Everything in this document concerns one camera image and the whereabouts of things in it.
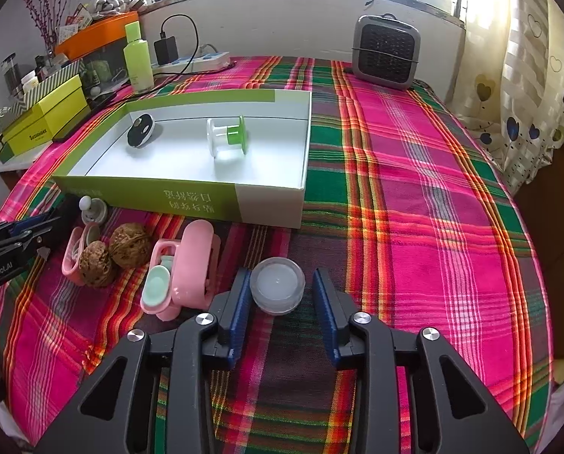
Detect white green spool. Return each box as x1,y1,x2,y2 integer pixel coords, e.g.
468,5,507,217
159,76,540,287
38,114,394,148
206,116,250,156

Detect black power adapter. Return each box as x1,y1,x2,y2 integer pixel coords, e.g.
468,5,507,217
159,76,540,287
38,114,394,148
154,33,181,64

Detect dark glass tank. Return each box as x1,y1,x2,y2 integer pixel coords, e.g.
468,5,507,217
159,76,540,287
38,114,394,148
81,38,136,90

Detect grey space heater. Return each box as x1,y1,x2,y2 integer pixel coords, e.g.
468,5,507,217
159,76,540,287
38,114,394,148
352,14,422,92

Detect black white round device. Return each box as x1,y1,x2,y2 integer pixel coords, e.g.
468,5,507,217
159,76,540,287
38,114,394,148
127,112,157,148

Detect grey chevron box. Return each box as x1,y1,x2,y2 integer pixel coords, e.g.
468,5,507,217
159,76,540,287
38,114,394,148
12,64,81,114

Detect white grey ball mount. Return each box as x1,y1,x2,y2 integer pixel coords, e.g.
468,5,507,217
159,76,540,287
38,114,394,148
79,196,107,225

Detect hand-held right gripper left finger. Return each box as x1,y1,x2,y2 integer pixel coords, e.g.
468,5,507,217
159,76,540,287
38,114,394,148
33,267,254,454

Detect yellow green cardboard box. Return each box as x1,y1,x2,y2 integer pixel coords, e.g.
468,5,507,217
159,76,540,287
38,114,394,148
0,75,92,152

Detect white green cardboard box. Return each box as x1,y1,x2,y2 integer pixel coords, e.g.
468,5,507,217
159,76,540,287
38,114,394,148
51,89,312,229

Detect pink green plaid blanket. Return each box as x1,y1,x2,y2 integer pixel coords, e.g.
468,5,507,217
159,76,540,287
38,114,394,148
0,54,554,454

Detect black charging cable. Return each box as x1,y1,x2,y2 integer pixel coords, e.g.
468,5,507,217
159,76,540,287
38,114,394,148
149,13,202,90

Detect black jar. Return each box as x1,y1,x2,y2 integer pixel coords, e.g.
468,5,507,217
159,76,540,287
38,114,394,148
3,54,26,96

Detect patterned cream curtain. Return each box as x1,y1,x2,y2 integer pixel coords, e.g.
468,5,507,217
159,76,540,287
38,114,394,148
452,0,564,194

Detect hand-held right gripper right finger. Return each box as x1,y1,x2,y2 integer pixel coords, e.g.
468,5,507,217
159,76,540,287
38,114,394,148
311,267,531,454

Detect orange storage lid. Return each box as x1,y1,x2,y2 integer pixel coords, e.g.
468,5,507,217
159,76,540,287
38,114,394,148
55,11,141,60

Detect red flower branches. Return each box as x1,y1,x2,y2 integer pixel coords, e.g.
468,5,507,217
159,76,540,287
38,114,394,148
19,0,64,53

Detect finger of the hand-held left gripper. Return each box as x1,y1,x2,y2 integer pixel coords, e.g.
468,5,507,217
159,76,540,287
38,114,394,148
0,197,81,247
0,233,53,270

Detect clear round plastic container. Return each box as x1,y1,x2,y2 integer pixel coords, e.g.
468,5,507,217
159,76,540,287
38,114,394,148
250,256,306,315

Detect small pink clip white insert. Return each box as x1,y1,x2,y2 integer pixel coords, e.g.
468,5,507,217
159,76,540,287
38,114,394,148
62,224,104,287

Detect large pink clip mint pad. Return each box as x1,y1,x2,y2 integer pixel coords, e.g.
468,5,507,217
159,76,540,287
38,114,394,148
140,220,222,322

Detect green plastic bottle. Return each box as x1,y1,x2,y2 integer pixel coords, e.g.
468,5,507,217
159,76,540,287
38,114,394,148
123,22,156,94

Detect brown walnut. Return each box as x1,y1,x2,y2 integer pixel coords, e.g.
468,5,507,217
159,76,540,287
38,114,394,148
109,224,152,270
78,241,117,288

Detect white blue power strip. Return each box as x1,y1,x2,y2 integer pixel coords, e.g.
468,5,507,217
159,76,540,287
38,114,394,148
152,50,230,75

